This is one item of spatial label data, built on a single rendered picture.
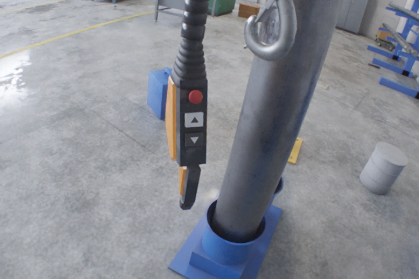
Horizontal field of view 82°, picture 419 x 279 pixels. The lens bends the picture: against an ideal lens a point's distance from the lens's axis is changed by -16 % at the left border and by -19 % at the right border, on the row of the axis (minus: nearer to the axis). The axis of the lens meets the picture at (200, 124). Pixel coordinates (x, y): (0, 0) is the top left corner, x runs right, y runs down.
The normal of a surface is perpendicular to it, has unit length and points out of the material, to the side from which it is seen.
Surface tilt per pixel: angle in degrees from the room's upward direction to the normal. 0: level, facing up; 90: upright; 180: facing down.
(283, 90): 90
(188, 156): 69
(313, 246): 0
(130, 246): 0
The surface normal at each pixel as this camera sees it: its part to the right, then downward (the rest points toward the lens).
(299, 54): -0.15, 0.53
